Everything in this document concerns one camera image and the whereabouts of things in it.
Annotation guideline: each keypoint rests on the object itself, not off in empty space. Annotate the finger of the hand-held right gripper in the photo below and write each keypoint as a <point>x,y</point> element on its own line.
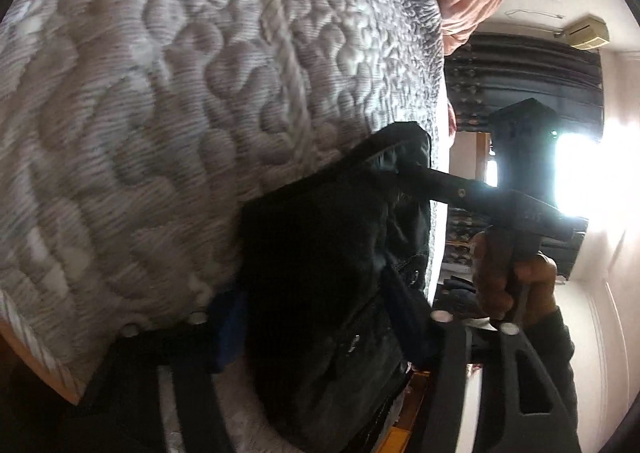
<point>450,188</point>

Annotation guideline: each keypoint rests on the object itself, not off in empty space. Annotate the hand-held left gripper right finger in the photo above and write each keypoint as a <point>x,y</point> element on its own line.
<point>452,383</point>

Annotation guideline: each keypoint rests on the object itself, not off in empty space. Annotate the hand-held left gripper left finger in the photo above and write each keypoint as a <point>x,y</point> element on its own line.
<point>230,333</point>

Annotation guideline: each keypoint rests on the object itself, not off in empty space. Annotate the black quilted pants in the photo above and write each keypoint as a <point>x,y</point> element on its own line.
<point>310,258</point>

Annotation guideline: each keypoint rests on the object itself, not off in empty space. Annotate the person's right forearm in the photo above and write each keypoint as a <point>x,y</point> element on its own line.
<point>565,373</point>

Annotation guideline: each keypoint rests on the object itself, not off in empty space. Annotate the person's right hand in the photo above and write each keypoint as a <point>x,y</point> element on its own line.
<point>492,278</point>

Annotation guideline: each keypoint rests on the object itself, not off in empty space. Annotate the dark patterned curtain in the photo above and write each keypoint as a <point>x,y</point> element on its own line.
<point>525,73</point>
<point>460,233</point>

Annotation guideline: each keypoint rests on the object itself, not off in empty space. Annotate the bright window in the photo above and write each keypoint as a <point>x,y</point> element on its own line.
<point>580,173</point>

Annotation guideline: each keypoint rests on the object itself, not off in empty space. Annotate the pink orange pillow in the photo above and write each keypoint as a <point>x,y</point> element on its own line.
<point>452,118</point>

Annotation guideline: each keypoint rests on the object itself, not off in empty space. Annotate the beige air conditioner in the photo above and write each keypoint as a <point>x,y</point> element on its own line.
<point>587,33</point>

